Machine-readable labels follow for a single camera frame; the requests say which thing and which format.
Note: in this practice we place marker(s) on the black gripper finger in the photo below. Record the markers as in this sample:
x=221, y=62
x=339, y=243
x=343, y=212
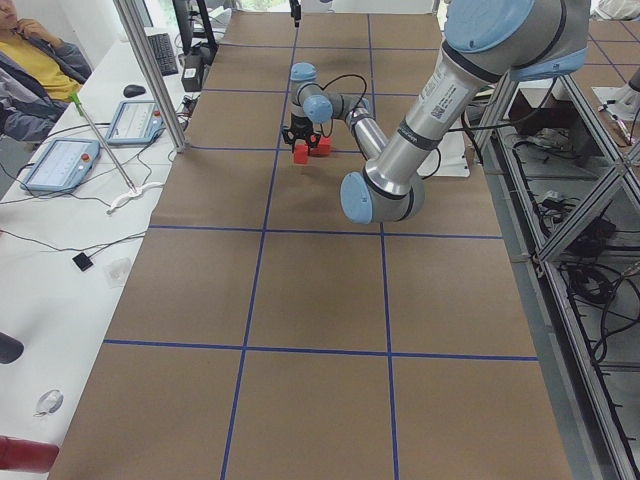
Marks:
x=314, y=139
x=296, y=11

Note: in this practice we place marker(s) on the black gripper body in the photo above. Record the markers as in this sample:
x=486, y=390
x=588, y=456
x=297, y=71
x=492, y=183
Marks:
x=300, y=125

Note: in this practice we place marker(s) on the red cube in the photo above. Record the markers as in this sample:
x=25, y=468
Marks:
x=324, y=147
x=300, y=154

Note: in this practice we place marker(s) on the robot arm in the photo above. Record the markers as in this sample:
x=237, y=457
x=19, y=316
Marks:
x=483, y=41

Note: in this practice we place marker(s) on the black power adapter box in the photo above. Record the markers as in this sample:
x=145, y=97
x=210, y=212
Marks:
x=196, y=66

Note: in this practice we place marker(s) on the black keyboard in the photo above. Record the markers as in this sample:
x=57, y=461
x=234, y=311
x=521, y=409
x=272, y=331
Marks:
x=162, y=49

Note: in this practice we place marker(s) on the far teach pendant tablet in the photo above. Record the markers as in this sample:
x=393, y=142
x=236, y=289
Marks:
x=135, y=123

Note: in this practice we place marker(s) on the teach pendant tablet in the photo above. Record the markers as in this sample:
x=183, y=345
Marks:
x=63, y=165
x=135, y=123

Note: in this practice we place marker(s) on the black computer mouse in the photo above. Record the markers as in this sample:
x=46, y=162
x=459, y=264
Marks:
x=133, y=90

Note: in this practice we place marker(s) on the white curved plastic holder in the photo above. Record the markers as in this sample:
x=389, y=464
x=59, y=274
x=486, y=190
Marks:
x=132, y=194

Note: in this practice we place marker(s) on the green tipped metal rod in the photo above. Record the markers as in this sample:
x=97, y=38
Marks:
x=100, y=138

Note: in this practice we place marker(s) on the clear plastic small container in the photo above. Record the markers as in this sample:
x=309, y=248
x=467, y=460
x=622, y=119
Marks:
x=117, y=272

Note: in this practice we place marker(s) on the near teach pendant tablet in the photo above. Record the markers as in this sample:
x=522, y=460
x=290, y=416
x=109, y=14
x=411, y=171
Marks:
x=63, y=165

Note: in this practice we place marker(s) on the small black square device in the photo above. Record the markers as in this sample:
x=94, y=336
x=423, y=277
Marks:
x=82, y=261

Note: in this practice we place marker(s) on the seated person yellow shirt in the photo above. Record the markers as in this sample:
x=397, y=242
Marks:
x=39, y=74

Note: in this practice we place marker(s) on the red cylinder object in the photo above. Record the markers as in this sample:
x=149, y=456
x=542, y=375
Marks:
x=27, y=456

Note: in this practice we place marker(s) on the white camera pedestal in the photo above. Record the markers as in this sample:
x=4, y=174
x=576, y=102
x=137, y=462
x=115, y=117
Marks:
x=448, y=160

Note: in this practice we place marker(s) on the aluminium frame post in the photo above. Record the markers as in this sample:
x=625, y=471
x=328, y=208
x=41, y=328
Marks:
x=134, y=28

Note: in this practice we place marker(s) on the aluminium frame rack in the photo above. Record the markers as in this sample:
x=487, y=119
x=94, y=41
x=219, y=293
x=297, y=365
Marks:
x=562, y=159

